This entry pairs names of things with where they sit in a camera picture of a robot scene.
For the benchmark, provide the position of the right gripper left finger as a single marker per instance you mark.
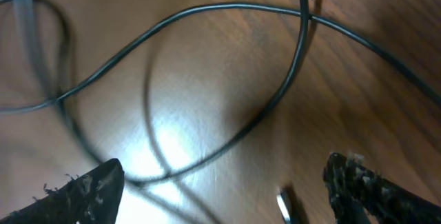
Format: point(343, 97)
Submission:
point(92, 198)

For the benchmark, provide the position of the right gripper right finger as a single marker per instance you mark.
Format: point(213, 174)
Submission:
point(356, 192)

